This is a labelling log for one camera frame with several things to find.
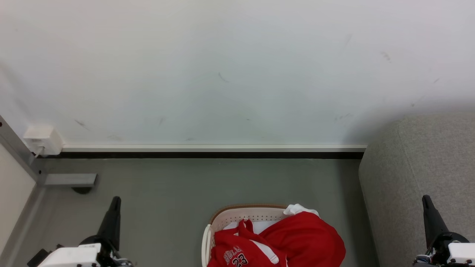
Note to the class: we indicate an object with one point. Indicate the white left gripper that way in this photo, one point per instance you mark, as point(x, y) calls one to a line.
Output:
point(72, 256)

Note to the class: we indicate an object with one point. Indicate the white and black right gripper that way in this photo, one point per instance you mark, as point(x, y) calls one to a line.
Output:
point(454, 250)

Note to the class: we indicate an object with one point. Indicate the red basketball jersey number 23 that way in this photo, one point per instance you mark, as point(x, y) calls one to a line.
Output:
point(232, 246)

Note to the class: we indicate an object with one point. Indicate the red and white sweatshirt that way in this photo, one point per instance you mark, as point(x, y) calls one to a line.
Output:
point(310, 241)

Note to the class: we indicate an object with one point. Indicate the white plastic laundry basket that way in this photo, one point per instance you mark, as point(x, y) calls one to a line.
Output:
point(232, 216)

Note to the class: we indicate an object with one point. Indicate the black caster foot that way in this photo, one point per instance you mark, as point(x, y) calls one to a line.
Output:
point(82, 190)

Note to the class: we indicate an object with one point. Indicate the grey fabric sofa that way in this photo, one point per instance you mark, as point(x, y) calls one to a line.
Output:
point(408, 167)

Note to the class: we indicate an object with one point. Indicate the white and black baseboard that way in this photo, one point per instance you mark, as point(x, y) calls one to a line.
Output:
point(211, 150)

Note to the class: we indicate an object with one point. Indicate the white wall socket box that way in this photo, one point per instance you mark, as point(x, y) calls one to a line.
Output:
point(42, 140)

